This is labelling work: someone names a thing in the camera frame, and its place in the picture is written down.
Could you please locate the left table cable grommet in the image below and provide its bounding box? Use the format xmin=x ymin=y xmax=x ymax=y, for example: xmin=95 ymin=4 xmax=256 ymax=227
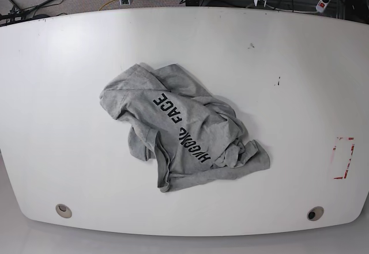
xmin=55 ymin=204 xmax=72 ymax=219

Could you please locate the table cable grommet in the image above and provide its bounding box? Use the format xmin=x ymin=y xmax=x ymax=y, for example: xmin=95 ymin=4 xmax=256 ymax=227
xmin=55 ymin=204 xmax=72 ymax=219
xmin=307 ymin=206 xmax=324 ymax=221

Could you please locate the right table cable grommet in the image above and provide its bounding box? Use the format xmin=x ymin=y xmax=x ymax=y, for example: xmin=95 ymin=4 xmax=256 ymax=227
xmin=307 ymin=206 xmax=324 ymax=221

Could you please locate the red tape rectangle marking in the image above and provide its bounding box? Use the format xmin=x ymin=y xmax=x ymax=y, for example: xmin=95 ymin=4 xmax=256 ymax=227
xmin=329 ymin=137 xmax=355 ymax=180

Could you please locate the black tripod stand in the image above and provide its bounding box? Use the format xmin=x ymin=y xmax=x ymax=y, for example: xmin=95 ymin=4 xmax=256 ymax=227
xmin=0 ymin=0 xmax=84 ymax=26

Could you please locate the grey Hugging Face T-shirt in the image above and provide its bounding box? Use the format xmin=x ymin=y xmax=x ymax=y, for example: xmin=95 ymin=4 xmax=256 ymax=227
xmin=100 ymin=64 xmax=270 ymax=193

